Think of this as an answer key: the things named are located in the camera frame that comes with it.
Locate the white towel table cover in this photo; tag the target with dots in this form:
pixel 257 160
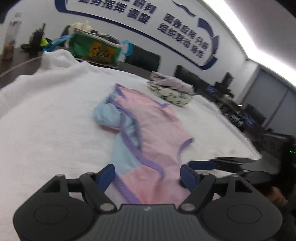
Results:
pixel 48 127

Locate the white clothes in bag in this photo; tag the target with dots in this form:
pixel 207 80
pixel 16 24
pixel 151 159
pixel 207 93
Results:
pixel 81 26

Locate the neon yellow object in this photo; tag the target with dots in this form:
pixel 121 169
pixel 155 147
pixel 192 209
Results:
pixel 43 42

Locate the pink and blue garment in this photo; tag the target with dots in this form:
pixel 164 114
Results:
pixel 147 148

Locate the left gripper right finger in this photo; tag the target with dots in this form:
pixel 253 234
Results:
pixel 201 188

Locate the person's right hand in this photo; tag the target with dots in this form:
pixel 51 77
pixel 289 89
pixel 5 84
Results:
pixel 276 197

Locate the black walkie-talkie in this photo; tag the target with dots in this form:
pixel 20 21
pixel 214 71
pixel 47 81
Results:
pixel 34 45

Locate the clear plastic bottle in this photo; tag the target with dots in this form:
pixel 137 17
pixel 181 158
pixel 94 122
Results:
pixel 11 36

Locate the desk monitors in background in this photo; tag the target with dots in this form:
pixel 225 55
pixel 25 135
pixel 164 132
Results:
pixel 244 116

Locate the black office chair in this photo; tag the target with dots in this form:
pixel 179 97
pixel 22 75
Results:
pixel 187 77
pixel 144 59

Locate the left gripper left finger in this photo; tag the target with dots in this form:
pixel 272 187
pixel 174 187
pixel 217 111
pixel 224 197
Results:
pixel 94 187

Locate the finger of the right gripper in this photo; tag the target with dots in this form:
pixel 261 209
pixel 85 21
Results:
pixel 203 165

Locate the folded lilac floral garment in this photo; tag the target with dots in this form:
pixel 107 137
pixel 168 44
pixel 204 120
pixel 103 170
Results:
pixel 172 83

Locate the green storage bag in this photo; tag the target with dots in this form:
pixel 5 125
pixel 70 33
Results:
pixel 102 49

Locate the folded cream flower garment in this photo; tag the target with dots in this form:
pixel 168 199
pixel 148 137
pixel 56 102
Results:
pixel 172 96

